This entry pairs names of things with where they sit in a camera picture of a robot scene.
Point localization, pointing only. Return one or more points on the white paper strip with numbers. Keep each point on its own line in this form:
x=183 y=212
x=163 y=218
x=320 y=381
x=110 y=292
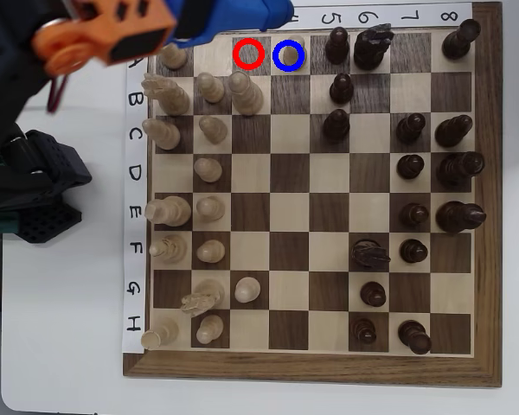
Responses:
x=389 y=17

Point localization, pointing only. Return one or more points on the dark wooden rook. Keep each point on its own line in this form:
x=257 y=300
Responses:
x=458 y=41
x=414 y=338

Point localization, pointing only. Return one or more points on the light wooden king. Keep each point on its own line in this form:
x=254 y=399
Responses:
x=171 y=211

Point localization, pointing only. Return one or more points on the orange and blue gripper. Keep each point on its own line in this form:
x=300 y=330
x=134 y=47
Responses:
x=242 y=17

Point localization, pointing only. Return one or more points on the white paper strip with letters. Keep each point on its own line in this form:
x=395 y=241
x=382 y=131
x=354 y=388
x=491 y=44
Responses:
x=134 y=194

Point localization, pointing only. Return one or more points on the black pawn at H6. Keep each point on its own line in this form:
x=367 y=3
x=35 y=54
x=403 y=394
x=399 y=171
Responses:
x=363 y=332

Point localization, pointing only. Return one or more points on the dark green clamp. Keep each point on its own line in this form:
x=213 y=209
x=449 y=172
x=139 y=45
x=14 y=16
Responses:
x=0 y=225

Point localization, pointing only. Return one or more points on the light wooden knight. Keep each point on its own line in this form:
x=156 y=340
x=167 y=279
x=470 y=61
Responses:
x=205 y=296
x=171 y=97

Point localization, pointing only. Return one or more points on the wooden chessboard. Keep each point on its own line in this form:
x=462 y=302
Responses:
x=285 y=367

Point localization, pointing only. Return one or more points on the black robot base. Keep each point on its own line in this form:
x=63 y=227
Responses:
x=47 y=225

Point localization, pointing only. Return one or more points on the dark wooden pawn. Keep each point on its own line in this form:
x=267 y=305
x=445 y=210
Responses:
x=410 y=167
x=410 y=128
x=373 y=295
x=341 y=88
x=336 y=126
x=413 y=215
x=337 y=47
x=413 y=251

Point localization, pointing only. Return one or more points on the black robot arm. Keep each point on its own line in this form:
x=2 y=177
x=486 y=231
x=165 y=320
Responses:
x=8 y=43

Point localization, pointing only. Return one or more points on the dark wooden knight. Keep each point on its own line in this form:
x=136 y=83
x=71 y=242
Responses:
x=367 y=255
x=369 y=49

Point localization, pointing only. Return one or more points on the light wooden bishop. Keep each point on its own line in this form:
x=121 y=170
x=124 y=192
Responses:
x=171 y=248
x=164 y=134

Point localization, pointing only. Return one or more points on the light wooden pawn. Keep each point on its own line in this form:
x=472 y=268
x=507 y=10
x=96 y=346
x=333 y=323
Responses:
x=209 y=208
x=290 y=54
x=213 y=129
x=207 y=169
x=246 y=289
x=209 y=88
x=210 y=250
x=208 y=329

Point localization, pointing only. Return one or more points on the light wooden rook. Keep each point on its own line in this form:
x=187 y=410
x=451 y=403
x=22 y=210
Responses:
x=173 y=58
x=160 y=335

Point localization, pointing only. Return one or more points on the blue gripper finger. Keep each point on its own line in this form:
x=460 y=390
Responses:
x=259 y=19

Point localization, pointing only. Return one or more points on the dark wooden bishop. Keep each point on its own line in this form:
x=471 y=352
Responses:
x=453 y=131

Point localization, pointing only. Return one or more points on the dark wooden queen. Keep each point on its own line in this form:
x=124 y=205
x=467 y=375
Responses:
x=458 y=168

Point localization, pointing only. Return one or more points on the dark wooden king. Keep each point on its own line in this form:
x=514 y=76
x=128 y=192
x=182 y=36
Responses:
x=458 y=217

